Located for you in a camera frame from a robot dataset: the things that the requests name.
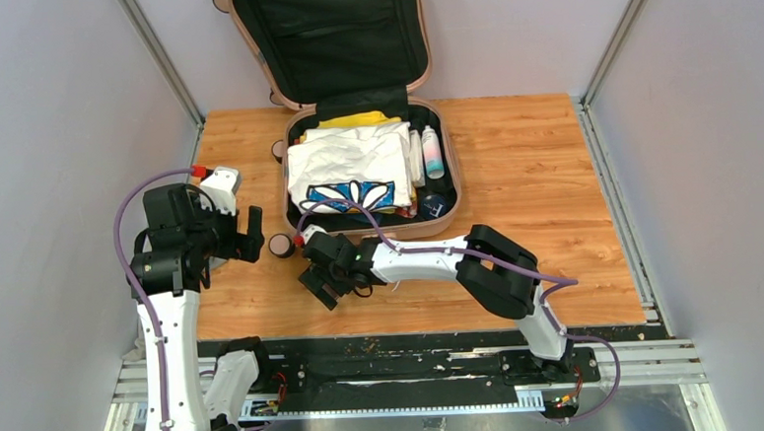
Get round dark blue tin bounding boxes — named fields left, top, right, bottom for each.
left=417, top=193, right=450, bottom=221

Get white rectangular tube box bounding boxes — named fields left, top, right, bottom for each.
left=409, top=129, right=426, bottom=188

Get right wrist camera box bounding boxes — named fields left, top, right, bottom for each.
left=296, top=224, right=327, bottom=248

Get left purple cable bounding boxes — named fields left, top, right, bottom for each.
left=109, top=161, right=270, bottom=431

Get red white tie-dye shorts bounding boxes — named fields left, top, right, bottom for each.
left=391, top=198, right=418, bottom=219

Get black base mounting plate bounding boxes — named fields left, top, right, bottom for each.
left=208, top=322, right=604, bottom=421

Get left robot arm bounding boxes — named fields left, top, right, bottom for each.
left=121, top=176, right=274, bottom=431

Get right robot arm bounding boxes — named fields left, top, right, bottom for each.
left=293, top=224, right=575, bottom=383

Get aluminium frame rails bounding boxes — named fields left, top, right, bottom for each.
left=89, top=333, right=728, bottom=431

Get yellow garment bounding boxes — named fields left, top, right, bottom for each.
left=317, top=110, right=402, bottom=129

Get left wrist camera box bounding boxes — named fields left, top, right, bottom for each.
left=198, top=166, right=242, bottom=216

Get white pink bottle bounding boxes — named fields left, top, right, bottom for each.
left=420, top=125, right=445, bottom=180

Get grey cloth garment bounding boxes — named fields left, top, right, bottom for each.
left=122, top=257, right=227, bottom=362

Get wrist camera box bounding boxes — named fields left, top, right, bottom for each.
left=198, top=166, right=242, bottom=216
left=296, top=224, right=327, bottom=248

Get white t-shirt blue print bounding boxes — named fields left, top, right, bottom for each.
left=286, top=121, right=415, bottom=212

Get pink suitcase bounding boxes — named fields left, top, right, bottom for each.
left=213, top=0, right=462, bottom=241

